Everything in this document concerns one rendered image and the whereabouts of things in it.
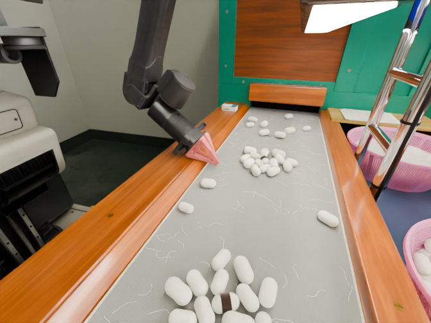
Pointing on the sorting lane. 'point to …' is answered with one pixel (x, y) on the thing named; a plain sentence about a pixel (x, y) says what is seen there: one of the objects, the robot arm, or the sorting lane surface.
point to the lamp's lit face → (340, 16)
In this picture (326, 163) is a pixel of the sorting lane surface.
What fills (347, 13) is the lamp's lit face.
